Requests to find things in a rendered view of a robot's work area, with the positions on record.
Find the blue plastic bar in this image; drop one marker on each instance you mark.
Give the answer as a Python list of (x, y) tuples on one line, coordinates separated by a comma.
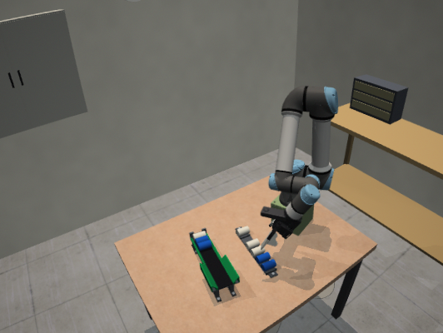
[(263, 257), (268, 265), (203, 238), (204, 245)]

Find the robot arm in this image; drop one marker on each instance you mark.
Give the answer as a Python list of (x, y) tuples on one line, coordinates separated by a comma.
[(320, 102)]

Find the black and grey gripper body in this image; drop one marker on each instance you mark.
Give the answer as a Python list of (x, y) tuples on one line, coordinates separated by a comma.
[(285, 228)]

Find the white plastic bar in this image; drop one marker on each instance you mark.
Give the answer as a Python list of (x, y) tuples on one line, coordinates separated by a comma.
[(199, 234), (243, 231), (252, 244), (257, 251)]

